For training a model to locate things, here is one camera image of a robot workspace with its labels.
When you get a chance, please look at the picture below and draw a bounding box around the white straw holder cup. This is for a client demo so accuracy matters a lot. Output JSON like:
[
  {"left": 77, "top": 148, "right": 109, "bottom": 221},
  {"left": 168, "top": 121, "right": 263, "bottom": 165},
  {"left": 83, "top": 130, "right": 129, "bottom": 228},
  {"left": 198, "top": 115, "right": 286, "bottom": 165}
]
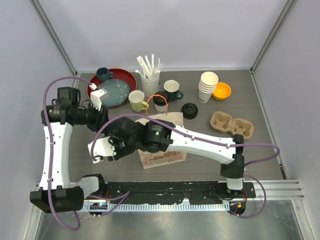
[{"left": 139, "top": 70, "right": 160, "bottom": 97}]

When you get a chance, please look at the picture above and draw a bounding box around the red round tray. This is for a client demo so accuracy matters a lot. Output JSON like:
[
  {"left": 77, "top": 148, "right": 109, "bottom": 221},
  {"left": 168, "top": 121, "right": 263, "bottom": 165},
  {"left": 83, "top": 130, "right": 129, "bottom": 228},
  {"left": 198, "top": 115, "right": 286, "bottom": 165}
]
[{"left": 90, "top": 68, "right": 137, "bottom": 108}]

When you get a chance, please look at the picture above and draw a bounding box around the blue mug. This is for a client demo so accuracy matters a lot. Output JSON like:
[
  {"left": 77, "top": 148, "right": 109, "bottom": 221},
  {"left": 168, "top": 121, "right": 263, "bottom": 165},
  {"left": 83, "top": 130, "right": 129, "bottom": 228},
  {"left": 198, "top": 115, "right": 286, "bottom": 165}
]
[{"left": 96, "top": 67, "right": 114, "bottom": 82}]

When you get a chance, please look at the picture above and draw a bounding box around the printed paper takeout bag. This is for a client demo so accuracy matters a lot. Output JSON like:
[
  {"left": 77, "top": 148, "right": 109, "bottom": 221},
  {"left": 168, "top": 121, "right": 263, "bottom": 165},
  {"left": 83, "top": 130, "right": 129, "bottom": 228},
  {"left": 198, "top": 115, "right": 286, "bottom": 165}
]
[{"left": 137, "top": 94, "right": 188, "bottom": 170}]

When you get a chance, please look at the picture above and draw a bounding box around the orange bowl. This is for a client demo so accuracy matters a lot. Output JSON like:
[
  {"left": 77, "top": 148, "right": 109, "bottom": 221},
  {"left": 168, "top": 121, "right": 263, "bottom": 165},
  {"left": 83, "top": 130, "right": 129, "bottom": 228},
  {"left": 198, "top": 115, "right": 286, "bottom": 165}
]
[{"left": 212, "top": 82, "right": 232, "bottom": 101}]

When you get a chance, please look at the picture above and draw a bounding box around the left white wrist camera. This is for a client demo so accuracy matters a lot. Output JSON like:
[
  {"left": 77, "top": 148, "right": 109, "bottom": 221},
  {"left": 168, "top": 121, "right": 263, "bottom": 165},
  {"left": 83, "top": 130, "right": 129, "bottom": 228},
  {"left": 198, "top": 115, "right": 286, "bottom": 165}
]
[{"left": 90, "top": 89, "right": 109, "bottom": 111}]

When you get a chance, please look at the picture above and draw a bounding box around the yellow mug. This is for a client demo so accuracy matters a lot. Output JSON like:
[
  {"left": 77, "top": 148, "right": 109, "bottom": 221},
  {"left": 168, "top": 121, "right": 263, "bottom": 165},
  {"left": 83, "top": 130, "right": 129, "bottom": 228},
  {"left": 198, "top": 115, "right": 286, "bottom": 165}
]
[{"left": 128, "top": 90, "right": 149, "bottom": 113}]

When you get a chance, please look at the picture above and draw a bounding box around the purple cable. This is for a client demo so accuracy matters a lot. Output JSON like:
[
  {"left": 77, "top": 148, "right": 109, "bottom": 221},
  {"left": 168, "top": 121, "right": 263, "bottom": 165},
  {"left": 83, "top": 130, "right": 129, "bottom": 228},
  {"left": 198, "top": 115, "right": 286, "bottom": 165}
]
[
  {"left": 42, "top": 76, "right": 131, "bottom": 231},
  {"left": 90, "top": 113, "right": 281, "bottom": 220}
]

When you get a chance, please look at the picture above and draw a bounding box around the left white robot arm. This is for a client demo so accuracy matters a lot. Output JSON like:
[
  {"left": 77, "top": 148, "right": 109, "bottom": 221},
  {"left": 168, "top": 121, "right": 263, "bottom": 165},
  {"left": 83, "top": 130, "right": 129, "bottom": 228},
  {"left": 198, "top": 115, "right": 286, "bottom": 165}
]
[{"left": 29, "top": 87, "right": 108, "bottom": 214}]

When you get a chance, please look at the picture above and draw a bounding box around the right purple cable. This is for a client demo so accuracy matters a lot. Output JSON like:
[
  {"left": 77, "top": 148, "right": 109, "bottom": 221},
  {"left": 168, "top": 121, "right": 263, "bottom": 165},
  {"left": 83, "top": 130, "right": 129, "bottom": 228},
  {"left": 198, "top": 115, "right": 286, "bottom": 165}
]
[{"left": 90, "top": 113, "right": 281, "bottom": 220}]

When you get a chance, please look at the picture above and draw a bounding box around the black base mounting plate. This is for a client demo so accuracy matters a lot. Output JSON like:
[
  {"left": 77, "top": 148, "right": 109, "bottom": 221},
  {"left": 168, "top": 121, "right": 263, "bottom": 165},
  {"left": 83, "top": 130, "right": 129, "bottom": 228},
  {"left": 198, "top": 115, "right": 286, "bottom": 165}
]
[{"left": 94, "top": 181, "right": 256, "bottom": 205}]

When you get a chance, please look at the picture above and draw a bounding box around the stack of black cup lids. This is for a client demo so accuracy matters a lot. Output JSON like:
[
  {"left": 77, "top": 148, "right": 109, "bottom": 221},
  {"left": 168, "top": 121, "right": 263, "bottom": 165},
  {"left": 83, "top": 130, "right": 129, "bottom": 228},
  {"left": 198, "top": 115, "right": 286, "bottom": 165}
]
[{"left": 181, "top": 102, "right": 199, "bottom": 120}]

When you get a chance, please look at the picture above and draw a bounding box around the dark green mug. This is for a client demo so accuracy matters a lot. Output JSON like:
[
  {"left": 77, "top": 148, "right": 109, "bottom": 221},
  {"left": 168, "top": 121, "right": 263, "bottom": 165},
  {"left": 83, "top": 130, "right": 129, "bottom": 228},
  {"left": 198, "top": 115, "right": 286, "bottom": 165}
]
[{"left": 163, "top": 80, "right": 184, "bottom": 102}]

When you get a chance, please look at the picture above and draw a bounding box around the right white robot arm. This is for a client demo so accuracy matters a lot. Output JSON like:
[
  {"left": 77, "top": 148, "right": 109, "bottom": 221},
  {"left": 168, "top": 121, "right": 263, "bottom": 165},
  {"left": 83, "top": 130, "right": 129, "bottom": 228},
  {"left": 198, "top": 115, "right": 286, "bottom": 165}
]
[{"left": 99, "top": 117, "right": 245, "bottom": 198}]

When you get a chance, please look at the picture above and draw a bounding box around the blue grey plate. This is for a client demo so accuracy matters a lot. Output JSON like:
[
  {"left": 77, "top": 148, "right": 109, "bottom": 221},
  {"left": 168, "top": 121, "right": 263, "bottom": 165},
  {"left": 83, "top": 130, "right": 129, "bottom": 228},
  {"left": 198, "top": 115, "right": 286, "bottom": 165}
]
[{"left": 97, "top": 79, "right": 130, "bottom": 107}]

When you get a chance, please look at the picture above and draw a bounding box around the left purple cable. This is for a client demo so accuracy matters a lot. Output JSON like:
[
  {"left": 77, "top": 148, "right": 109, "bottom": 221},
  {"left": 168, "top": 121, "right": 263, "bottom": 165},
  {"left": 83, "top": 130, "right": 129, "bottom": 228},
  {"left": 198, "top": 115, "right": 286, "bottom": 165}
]
[{"left": 42, "top": 76, "right": 131, "bottom": 231}]

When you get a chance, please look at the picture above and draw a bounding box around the wrapped white straw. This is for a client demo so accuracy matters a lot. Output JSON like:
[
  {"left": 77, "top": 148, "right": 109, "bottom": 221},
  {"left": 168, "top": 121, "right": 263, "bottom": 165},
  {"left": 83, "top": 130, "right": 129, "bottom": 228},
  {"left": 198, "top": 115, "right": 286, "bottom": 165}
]
[{"left": 135, "top": 53, "right": 164, "bottom": 79}]

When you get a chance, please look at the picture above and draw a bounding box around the stack of white paper cups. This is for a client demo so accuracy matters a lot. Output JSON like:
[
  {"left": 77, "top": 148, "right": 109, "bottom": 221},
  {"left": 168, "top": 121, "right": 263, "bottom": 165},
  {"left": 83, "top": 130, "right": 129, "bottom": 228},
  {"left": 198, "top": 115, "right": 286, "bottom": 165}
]
[{"left": 198, "top": 71, "right": 219, "bottom": 103}]

